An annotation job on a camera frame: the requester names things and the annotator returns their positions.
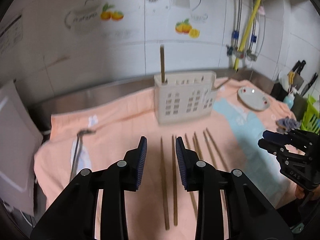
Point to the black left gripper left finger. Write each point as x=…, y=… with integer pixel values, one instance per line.
x=72, y=214

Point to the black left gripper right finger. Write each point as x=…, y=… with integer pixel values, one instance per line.
x=250, y=214

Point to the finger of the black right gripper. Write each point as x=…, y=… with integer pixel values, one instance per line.
x=276, y=137
x=279, y=149

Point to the wooden chopstick six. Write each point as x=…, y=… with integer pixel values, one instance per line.
x=194, y=147

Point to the wooden chopstick seven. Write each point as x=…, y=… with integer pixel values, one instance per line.
x=197, y=146

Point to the wooden chopstick three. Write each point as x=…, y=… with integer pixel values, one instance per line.
x=162, y=63

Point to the wooden chopstick nine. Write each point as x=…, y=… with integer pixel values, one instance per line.
x=209, y=150

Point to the wooden chopstick one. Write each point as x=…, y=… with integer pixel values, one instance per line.
x=164, y=188

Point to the right hand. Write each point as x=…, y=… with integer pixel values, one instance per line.
x=299, y=192

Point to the grey rag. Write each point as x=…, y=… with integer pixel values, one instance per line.
x=286, y=124

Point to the green plastic drying rack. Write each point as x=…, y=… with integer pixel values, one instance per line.
x=310, y=120

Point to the blue detergent bottle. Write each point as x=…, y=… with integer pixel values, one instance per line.
x=289, y=100

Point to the white floral dish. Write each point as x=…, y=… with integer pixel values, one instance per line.
x=253, y=98

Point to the metal slotted spoon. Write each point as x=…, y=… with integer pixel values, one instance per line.
x=80, y=157

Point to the peach printed towel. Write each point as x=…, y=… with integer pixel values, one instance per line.
x=118, y=128

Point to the white microwave oven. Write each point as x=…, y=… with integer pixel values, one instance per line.
x=20, y=139

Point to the beige plastic utensil holder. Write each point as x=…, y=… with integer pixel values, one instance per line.
x=184, y=96

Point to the black handled cleaver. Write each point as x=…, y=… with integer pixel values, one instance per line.
x=294, y=76

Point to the black handled knife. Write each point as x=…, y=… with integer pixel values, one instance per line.
x=309, y=85

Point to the wall instruction sticker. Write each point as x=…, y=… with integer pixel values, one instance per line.
x=12, y=33

